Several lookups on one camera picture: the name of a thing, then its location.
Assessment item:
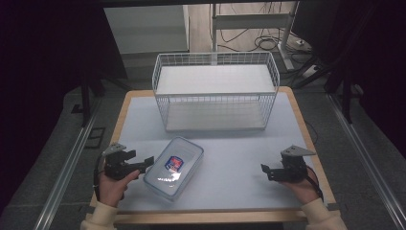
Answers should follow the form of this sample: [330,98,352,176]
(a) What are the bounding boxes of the white cabinet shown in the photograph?
[102,4,191,56]

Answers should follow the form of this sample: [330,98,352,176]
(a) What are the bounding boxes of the white power strip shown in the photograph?
[300,64,320,80]

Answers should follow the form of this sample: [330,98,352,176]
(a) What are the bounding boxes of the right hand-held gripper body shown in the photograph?
[279,145,317,184]

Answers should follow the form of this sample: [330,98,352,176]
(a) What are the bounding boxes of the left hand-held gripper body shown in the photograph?
[102,142,139,181]

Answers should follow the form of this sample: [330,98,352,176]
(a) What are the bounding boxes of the black floor cables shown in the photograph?
[218,2,312,56]

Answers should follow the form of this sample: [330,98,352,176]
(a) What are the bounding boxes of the metal floor rail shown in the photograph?
[327,93,406,230]
[33,103,101,230]

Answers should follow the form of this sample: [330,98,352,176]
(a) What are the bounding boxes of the clear plastic lidded container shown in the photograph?
[143,136,205,202]

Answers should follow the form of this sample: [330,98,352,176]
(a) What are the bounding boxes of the person's left hand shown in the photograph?
[98,169,142,208]

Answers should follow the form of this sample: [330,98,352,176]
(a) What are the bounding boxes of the white wire rack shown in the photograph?
[151,51,282,133]

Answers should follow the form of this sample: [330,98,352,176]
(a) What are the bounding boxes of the person's right hand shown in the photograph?
[281,172,321,206]

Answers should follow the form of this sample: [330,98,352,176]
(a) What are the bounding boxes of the black stand legs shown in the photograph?
[79,71,128,127]
[292,57,356,125]

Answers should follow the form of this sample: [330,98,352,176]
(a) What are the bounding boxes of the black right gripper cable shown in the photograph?
[305,165,325,203]

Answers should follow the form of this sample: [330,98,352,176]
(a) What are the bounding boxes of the white metal desk frame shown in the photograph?
[210,1,301,72]

